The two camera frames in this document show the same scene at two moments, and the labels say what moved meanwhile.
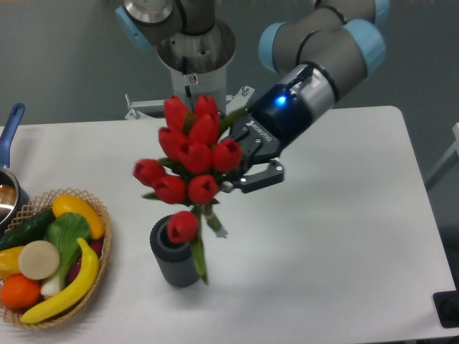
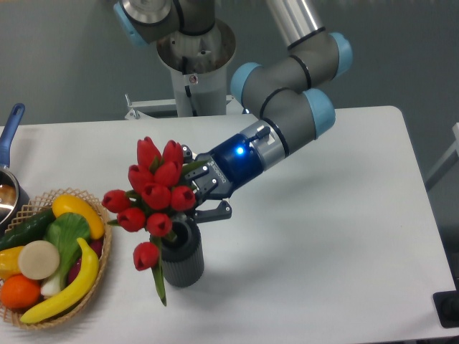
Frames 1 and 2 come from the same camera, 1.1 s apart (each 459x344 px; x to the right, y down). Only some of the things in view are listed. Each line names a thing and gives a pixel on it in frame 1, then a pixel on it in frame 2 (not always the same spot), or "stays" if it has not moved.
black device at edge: x=447 y=307 stays
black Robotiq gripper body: x=275 y=117 -> x=232 y=165
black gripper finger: x=272 y=174 -> x=223 y=211
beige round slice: x=39 y=259 stays
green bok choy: x=67 y=232 stays
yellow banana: x=73 y=298 stays
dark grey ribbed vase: x=175 y=259 stays
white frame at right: x=451 y=158 stays
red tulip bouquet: x=196 y=152 -> x=159 y=188
